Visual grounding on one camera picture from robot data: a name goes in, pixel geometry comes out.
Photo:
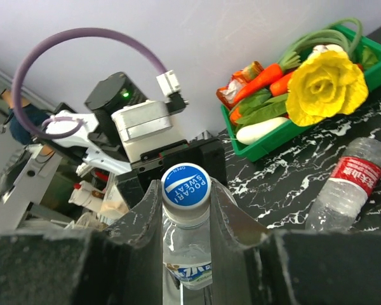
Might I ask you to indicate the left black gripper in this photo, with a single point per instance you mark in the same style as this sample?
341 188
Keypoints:
207 153

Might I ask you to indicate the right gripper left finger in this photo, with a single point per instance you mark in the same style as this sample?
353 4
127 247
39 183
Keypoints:
120 265

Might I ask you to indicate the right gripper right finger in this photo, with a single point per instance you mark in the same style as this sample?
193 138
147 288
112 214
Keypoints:
254 265

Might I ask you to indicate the white blue bottle cap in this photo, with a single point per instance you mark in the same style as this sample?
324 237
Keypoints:
186 194

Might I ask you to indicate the clear bottle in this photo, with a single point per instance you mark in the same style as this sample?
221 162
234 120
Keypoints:
187 253

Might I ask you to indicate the red cap water bottle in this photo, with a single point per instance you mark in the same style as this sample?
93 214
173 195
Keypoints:
348 187

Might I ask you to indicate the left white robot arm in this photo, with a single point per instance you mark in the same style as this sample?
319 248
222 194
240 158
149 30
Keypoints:
97 142

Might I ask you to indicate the colourful snack packet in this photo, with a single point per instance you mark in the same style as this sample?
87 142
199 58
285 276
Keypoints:
238 80

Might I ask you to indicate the green toy leafy vegetable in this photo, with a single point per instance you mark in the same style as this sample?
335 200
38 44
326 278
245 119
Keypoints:
257 108

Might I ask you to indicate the orange toy carrot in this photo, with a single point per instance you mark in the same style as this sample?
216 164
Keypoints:
280 86
267 77

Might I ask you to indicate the yellow toy cabbage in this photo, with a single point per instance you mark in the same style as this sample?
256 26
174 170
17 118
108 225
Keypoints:
325 85

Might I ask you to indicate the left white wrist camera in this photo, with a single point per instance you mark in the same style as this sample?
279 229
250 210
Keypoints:
150 125

